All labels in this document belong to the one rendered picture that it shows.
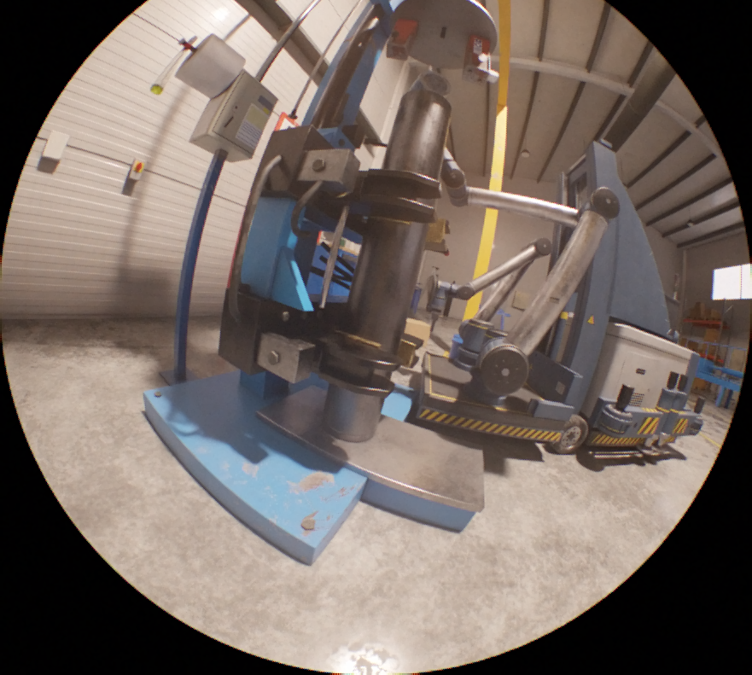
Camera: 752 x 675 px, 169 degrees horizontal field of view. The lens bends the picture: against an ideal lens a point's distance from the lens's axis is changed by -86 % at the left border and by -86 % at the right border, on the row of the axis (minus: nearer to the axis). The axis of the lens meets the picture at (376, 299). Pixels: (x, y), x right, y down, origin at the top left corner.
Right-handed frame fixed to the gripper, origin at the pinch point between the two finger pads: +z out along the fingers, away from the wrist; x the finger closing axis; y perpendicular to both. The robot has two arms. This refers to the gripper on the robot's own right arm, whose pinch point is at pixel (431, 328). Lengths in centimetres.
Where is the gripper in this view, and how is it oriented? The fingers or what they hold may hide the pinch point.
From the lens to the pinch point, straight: 205.0
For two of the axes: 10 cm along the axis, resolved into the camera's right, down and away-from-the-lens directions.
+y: 9.5, 2.4, -1.8
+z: -2.3, 9.7, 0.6
